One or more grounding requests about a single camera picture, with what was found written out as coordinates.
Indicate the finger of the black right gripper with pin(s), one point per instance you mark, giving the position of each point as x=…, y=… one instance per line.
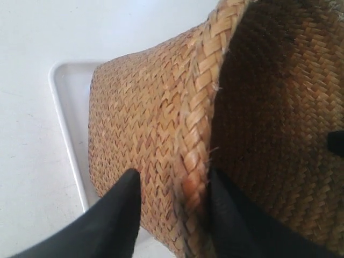
x=335, y=142

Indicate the white plastic tray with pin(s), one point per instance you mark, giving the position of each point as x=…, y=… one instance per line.
x=70, y=81

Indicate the brown woven wicker basket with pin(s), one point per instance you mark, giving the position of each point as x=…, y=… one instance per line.
x=254, y=90

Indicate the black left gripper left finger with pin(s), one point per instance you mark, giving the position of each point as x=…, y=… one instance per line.
x=108, y=229

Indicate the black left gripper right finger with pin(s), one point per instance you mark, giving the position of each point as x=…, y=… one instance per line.
x=239, y=228

